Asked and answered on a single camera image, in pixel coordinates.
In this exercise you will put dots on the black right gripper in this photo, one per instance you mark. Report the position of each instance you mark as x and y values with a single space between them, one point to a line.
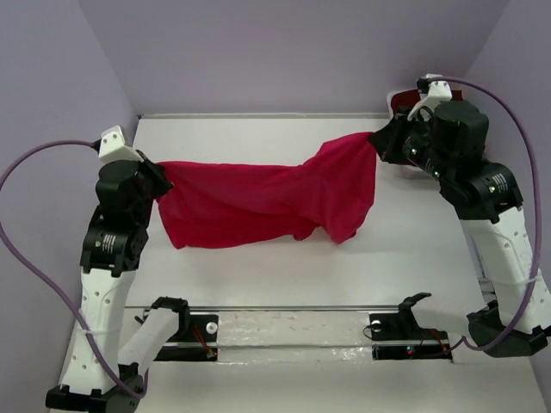
388 138

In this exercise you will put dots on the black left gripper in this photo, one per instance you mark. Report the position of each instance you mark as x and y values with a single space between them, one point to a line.
163 182

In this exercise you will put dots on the pink t-shirt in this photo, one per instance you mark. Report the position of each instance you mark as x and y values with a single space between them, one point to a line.
224 205

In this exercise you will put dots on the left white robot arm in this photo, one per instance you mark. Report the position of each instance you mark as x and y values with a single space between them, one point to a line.
102 375

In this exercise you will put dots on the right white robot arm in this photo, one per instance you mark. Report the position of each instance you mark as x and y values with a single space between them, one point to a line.
516 322

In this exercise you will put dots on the dark red folded t-shirt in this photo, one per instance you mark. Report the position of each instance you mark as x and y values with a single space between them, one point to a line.
423 114

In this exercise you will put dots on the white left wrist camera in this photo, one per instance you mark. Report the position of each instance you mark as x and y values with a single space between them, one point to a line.
113 147

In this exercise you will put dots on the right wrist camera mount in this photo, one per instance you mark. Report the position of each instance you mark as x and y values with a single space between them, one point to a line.
433 91

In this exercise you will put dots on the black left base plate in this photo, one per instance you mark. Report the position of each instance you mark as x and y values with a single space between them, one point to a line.
196 337

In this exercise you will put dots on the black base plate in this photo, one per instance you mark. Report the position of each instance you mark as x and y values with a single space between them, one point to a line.
196 337
396 336

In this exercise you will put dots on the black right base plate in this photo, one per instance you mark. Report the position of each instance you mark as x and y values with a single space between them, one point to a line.
396 336

